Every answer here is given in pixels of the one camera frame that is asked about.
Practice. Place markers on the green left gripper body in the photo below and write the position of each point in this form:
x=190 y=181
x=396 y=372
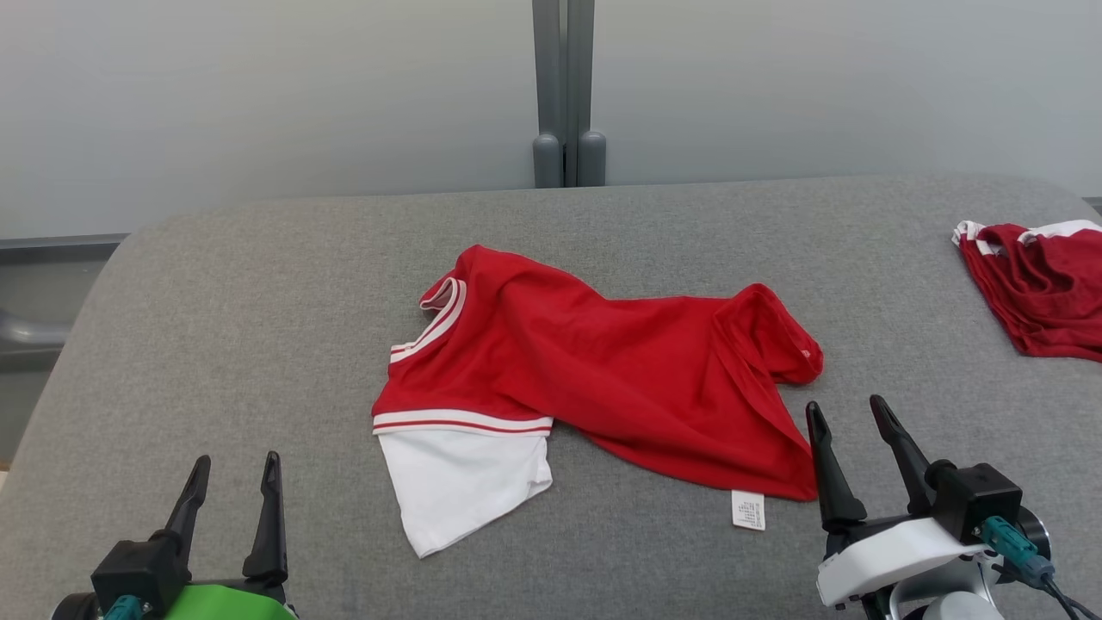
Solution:
x=232 y=604

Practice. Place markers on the grey metal tube leg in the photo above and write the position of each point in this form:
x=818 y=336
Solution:
x=30 y=330

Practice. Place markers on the grey fabric sofa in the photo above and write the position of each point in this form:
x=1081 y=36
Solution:
x=258 y=344

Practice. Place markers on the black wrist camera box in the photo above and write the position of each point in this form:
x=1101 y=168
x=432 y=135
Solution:
x=138 y=573
x=977 y=499

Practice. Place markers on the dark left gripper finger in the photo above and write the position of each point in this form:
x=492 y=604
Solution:
x=271 y=542
x=194 y=508

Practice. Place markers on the grey partition base rail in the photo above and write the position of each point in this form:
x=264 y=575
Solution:
x=60 y=248

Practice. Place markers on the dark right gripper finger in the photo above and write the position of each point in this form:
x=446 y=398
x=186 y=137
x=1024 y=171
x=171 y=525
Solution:
x=904 y=448
x=835 y=491

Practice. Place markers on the red shorts with white stripe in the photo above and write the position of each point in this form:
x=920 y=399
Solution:
x=1042 y=293

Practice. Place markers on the red white number t-shirt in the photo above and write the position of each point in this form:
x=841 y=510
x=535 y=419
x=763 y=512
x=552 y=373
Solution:
x=620 y=370

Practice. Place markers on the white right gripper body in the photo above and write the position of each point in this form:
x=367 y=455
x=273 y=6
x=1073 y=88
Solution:
x=895 y=555

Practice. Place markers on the grey partition post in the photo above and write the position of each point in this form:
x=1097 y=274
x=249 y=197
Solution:
x=568 y=86

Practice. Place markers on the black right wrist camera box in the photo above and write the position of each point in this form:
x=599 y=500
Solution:
x=977 y=499

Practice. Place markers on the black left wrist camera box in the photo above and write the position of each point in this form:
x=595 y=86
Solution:
x=138 y=573

